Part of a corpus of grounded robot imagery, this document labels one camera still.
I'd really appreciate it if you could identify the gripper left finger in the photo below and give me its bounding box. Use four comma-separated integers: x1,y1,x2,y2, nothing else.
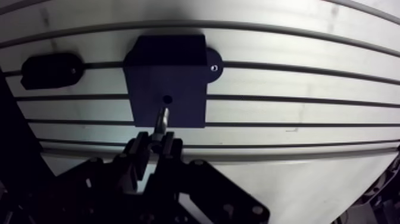
37,131,150,224

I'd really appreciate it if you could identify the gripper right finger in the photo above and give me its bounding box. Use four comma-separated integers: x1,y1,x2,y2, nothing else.
137,131,271,224

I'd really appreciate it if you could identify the steel bolt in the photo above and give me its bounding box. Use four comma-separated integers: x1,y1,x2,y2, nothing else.
149,107,170,151

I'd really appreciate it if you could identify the dark blue-grey block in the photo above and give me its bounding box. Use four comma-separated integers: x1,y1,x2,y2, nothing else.
123,34,224,129

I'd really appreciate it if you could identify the black oval holder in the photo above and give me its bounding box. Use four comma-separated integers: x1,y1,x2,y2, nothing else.
20,52,85,91

